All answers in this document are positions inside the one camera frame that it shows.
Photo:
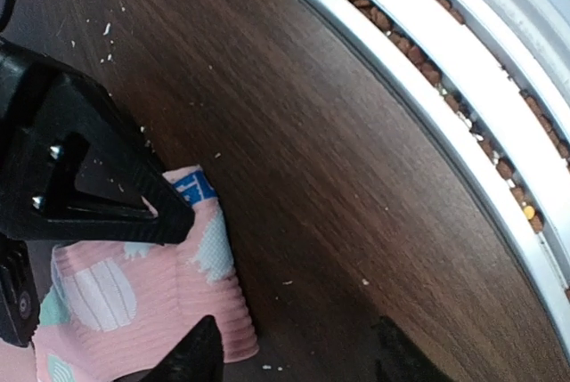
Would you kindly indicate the aluminium front rail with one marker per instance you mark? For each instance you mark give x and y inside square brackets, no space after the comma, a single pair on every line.
[489,80]

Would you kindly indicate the pink patterned sock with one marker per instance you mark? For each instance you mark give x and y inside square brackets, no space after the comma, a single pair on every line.
[114,308]

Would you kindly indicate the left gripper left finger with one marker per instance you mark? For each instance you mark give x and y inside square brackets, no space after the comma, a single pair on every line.
[198,357]

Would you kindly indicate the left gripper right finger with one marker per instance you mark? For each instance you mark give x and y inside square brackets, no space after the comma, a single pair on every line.
[400,359]

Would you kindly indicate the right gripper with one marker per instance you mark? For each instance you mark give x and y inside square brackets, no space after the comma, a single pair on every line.
[52,116]

